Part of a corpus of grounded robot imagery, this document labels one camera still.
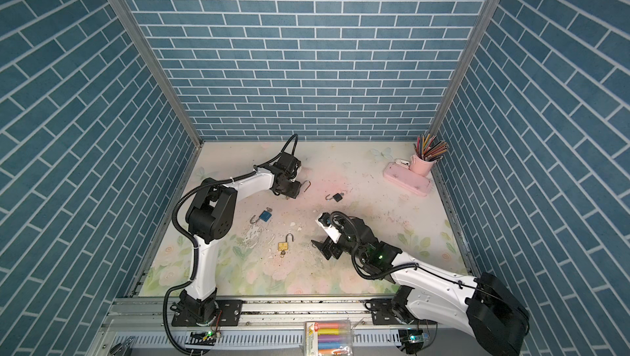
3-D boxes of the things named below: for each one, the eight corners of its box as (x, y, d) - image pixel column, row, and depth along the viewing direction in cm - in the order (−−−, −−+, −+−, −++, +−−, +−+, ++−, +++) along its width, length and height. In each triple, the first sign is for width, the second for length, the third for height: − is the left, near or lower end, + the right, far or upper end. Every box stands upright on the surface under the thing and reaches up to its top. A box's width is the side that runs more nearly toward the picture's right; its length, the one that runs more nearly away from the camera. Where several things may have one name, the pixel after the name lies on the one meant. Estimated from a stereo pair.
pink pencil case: (379, 176, 111) (380, 172, 109) (388, 162, 116) (389, 158, 114) (426, 198, 103) (428, 195, 101) (433, 182, 109) (435, 179, 107)
